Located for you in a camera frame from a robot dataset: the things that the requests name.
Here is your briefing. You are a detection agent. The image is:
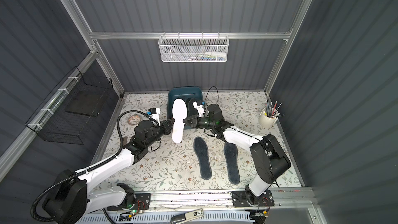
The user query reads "white insole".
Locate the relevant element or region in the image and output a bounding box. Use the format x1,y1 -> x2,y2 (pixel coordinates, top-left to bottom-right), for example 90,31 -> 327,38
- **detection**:
172,99 -> 188,143

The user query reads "dark grey fleece insole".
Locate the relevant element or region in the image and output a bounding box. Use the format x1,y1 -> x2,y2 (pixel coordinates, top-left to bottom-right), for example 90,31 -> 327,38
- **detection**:
187,98 -> 199,117
193,136 -> 212,180
223,143 -> 240,185

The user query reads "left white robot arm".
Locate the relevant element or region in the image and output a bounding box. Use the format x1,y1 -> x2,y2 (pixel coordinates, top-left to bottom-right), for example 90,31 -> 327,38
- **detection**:
30,118 -> 175,224

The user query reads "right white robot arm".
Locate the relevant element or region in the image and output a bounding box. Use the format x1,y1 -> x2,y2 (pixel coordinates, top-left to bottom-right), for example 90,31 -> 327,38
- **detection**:
183,104 -> 291,197

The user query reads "teal plastic storage box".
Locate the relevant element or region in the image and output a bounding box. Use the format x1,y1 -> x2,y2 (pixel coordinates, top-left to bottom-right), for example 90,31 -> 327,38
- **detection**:
167,86 -> 203,119

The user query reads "patterned tape roll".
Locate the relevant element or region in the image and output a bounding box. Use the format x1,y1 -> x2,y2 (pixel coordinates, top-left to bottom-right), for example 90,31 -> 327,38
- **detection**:
127,114 -> 142,126

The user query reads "white pen cup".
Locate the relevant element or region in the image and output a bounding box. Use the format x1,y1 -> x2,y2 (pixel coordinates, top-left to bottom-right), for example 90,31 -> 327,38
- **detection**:
259,100 -> 285,128

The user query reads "white tube in basket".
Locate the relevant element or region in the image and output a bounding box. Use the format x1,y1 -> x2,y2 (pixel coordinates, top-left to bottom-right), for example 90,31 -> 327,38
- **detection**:
205,51 -> 227,60

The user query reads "grey handheld device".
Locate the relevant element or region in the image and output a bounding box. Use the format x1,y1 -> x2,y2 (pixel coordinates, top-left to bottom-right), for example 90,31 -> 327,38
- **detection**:
170,209 -> 204,224

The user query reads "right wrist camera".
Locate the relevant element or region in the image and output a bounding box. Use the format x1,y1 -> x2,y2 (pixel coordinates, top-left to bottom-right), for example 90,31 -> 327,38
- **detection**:
193,101 -> 205,117

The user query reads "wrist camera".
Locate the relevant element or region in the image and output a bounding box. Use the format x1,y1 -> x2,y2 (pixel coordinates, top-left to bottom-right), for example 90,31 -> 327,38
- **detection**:
147,108 -> 161,124
193,101 -> 205,117

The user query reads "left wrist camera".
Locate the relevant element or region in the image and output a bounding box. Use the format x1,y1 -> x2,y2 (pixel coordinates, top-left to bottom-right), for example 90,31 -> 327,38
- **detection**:
147,108 -> 161,124

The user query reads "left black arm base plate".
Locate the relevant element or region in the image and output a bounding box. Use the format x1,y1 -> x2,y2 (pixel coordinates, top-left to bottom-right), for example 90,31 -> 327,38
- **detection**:
106,193 -> 151,212

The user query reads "white wire mesh basket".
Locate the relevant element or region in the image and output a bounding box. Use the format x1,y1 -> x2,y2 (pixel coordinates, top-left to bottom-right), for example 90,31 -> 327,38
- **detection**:
158,35 -> 230,63

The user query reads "black wire mesh basket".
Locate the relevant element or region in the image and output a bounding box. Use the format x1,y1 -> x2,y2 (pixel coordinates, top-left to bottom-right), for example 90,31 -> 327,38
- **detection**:
26,69 -> 114,145

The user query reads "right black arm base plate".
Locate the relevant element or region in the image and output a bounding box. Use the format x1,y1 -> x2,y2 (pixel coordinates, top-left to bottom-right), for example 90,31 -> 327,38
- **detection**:
230,190 -> 275,208

